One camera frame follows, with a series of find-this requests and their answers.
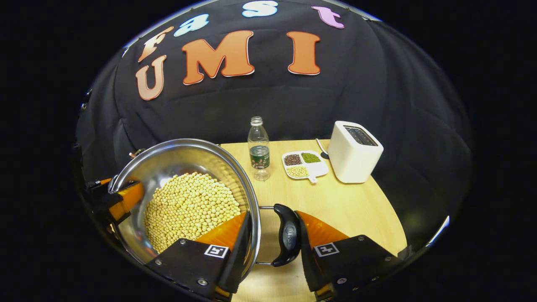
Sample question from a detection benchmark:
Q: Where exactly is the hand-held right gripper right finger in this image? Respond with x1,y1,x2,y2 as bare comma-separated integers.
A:
295,211,403,300

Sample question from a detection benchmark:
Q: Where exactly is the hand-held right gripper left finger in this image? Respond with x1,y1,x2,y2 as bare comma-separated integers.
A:
145,211,252,300

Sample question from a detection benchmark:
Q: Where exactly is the steel pot with soybeans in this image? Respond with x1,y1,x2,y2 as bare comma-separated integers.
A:
108,138,302,268

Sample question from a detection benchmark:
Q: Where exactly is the white divided bean dish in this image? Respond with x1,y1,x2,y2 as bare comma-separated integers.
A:
282,150,329,184

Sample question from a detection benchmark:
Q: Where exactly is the clear plastic water bottle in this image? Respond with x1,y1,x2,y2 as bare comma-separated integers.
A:
248,117,271,182

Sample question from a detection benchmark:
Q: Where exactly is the white toaster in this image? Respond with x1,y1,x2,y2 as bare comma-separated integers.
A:
327,121,384,184

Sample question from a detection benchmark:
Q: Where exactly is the white toaster cable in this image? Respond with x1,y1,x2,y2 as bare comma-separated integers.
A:
315,138,331,160

